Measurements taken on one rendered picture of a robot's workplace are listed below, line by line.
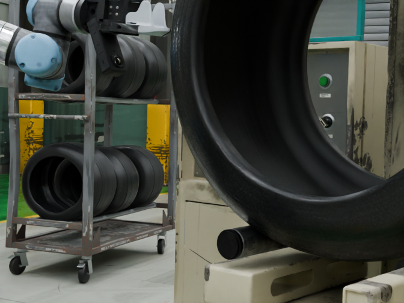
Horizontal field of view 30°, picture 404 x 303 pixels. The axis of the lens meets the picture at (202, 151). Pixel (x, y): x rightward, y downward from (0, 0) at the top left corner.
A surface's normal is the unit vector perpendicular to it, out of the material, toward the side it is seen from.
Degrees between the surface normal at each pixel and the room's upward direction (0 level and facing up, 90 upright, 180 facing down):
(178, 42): 90
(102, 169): 64
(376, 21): 90
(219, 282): 90
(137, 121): 90
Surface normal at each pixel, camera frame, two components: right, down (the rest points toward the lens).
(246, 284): -0.64, 0.02
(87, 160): -0.39, 0.04
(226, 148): 0.56, -0.68
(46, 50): 0.09, 0.05
